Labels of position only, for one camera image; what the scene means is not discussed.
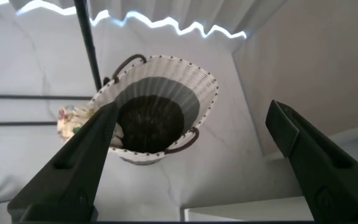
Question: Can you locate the white curtain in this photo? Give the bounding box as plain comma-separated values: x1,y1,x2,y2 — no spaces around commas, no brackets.
9,0,287,40

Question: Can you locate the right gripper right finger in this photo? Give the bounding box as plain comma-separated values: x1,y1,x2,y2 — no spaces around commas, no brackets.
265,100,358,222

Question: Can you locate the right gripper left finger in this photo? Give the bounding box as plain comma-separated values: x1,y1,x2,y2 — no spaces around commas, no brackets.
7,101,119,222

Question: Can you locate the black clothes rack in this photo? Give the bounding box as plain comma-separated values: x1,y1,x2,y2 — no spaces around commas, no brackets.
0,0,111,128

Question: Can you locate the cream printed garment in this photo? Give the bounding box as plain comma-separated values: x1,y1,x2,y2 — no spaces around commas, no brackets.
57,104,126,149

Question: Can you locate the white laundry basket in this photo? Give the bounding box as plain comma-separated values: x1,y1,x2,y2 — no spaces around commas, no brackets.
87,54,219,166

